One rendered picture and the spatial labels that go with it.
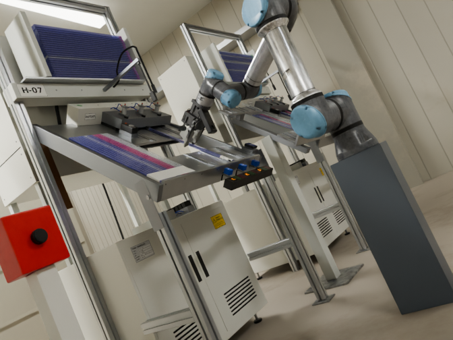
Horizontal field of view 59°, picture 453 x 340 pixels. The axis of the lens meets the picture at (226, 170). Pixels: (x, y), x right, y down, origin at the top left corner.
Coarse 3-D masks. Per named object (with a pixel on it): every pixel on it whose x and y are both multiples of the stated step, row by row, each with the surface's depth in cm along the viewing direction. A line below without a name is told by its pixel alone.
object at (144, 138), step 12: (60, 132) 166; (72, 132) 169; (84, 132) 172; (96, 132) 176; (108, 132) 179; (144, 132) 191; (168, 132) 199; (144, 144) 176; (156, 144) 191; (168, 144) 196
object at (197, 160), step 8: (192, 152) 176; (200, 152) 178; (216, 152) 183; (224, 152) 185; (232, 152) 188; (240, 152) 191; (176, 160) 162; (184, 160) 164; (192, 160) 166; (200, 160) 168; (208, 160) 170; (216, 160) 172; (224, 160) 173; (192, 168) 157; (200, 168) 158
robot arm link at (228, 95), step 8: (216, 88) 165; (224, 88) 164; (232, 88) 164; (240, 88) 167; (216, 96) 166; (224, 96) 163; (232, 96) 161; (240, 96) 164; (224, 104) 165; (232, 104) 164
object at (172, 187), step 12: (252, 156) 181; (216, 168) 157; (252, 168) 184; (168, 180) 134; (180, 180) 140; (192, 180) 146; (204, 180) 153; (216, 180) 161; (168, 192) 136; (180, 192) 142
